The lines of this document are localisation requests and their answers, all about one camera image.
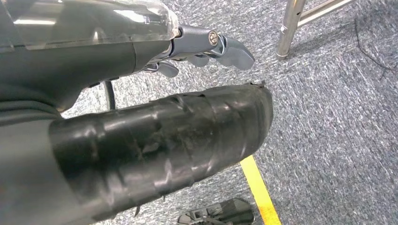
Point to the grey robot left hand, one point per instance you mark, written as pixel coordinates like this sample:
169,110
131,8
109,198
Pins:
77,68

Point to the stainless steel workbench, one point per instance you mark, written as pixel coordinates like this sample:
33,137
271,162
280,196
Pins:
290,24

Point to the black robot left foot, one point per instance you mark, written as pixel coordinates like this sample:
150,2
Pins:
217,214

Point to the yellow floor tape square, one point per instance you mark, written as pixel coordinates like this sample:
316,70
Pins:
258,189

